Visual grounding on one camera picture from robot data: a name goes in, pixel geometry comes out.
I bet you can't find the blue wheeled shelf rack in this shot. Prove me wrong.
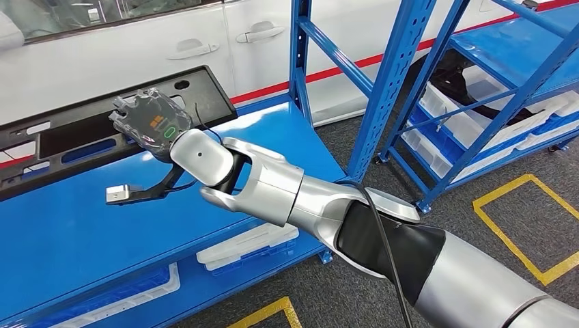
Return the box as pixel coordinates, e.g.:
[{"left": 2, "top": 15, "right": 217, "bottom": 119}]
[{"left": 375, "top": 0, "right": 579, "bottom": 214}]

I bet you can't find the black part in bin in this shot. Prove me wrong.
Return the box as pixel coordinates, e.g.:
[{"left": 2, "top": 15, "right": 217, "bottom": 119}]
[{"left": 427, "top": 54, "right": 543, "bottom": 128}]

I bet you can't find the blue steel shelf rack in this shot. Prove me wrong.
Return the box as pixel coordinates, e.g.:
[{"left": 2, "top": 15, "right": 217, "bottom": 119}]
[{"left": 0, "top": 0, "right": 438, "bottom": 328}]

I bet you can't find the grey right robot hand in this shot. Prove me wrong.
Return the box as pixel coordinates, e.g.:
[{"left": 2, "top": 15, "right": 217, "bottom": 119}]
[{"left": 108, "top": 87, "right": 194, "bottom": 164}]

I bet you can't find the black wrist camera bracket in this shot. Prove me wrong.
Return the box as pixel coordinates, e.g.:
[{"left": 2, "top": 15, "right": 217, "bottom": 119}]
[{"left": 106, "top": 165, "right": 186, "bottom": 206}]

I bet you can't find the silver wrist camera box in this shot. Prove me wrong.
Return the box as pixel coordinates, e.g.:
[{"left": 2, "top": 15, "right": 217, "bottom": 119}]
[{"left": 106, "top": 184, "right": 132, "bottom": 206}]

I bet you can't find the long black plastic frame part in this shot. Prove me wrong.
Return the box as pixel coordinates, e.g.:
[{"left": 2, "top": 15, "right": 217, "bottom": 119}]
[{"left": 0, "top": 65, "right": 238, "bottom": 202}]

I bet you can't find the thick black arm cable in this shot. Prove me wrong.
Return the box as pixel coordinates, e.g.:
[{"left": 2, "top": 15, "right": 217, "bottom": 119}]
[{"left": 337, "top": 180, "right": 414, "bottom": 328}]

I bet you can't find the white plastic bin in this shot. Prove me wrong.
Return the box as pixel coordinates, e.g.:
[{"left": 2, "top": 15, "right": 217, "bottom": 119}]
[
  {"left": 418, "top": 68, "right": 566, "bottom": 150},
  {"left": 400, "top": 120, "right": 519, "bottom": 180},
  {"left": 516, "top": 120, "right": 579, "bottom": 152},
  {"left": 195, "top": 222, "right": 300, "bottom": 273},
  {"left": 47, "top": 262, "right": 182, "bottom": 328},
  {"left": 520, "top": 90, "right": 579, "bottom": 132}
]

